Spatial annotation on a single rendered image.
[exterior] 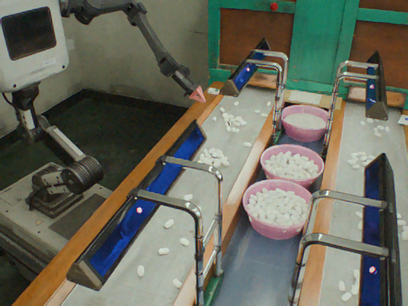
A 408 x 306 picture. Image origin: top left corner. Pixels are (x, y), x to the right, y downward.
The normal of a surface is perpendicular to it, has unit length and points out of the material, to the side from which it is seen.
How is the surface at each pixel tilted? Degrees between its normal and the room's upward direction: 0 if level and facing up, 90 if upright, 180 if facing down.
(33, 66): 90
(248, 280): 0
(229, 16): 90
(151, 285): 0
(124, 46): 90
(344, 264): 0
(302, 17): 90
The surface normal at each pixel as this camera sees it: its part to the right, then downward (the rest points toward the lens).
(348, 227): 0.00, -0.84
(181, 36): -0.40, 0.50
